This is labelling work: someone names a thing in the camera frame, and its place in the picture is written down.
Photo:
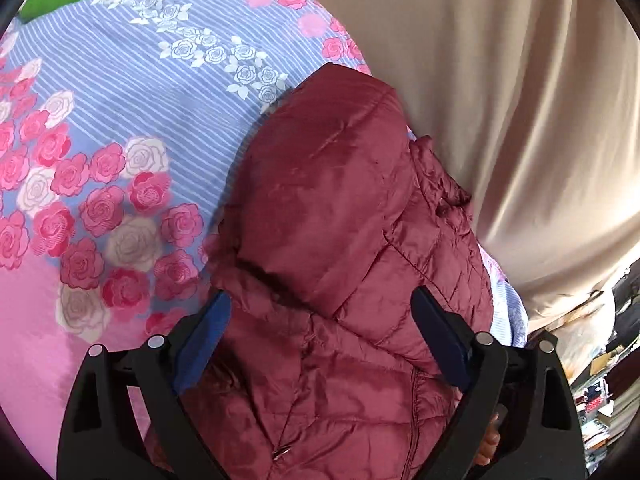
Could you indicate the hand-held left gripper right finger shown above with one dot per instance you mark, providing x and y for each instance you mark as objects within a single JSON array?
[{"x": 440, "y": 335}]

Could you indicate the pink blue floral bedsheet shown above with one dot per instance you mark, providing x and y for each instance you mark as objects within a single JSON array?
[{"x": 125, "y": 110}]

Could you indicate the beige curtain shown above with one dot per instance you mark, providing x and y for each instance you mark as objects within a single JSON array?
[{"x": 500, "y": 110}]

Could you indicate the person's right hand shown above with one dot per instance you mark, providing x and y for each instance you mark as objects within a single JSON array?
[{"x": 489, "y": 442}]

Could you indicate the maroon quilted puffer jacket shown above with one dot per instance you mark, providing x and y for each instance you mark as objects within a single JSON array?
[{"x": 325, "y": 210}]

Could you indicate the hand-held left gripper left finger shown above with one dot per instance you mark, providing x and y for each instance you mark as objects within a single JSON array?
[{"x": 207, "y": 327}]

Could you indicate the white plastic bag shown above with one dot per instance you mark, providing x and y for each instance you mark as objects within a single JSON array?
[{"x": 585, "y": 340}]

